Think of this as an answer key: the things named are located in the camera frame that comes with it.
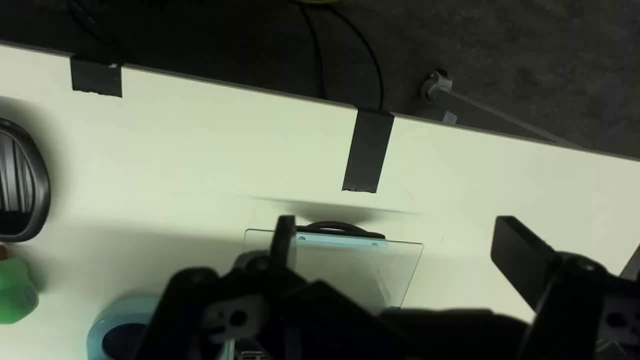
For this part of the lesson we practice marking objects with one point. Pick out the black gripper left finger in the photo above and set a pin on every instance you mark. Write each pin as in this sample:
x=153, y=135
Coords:
x=282, y=240

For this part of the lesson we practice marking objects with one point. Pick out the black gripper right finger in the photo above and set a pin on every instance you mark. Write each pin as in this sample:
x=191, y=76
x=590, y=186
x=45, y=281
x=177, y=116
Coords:
x=522, y=256

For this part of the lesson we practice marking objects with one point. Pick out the glass oven door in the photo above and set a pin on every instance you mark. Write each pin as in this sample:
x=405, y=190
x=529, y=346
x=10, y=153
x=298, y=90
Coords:
x=361, y=267

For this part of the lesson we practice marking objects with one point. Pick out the black tape strip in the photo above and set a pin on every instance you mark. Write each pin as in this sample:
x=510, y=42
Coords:
x=369, y=151
x=97, y=76

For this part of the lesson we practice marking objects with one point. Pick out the metal tripod rod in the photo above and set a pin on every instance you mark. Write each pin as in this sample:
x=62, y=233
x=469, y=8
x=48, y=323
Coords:
x=493, y=112

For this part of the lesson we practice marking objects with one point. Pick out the black ribbed tray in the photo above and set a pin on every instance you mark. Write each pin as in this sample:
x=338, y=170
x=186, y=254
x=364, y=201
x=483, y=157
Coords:
x=21, y=180

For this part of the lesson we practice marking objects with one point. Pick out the green toy pear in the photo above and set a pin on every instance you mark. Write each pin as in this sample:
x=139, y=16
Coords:
x=15, y=291

